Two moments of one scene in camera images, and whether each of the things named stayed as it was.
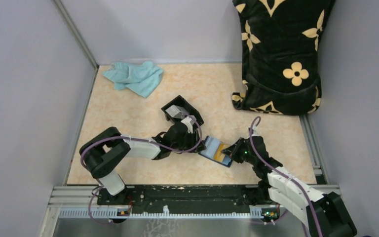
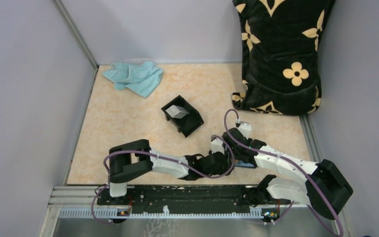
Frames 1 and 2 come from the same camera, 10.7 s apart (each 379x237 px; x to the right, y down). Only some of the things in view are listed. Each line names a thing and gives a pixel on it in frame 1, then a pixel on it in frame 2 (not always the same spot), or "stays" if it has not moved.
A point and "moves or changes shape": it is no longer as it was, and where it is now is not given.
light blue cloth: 140,78 stays
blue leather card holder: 211,145 moves or changes shape
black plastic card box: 183,104 stays
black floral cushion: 280,41 stays
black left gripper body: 190,141 to 227,154
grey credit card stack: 176,112 stays
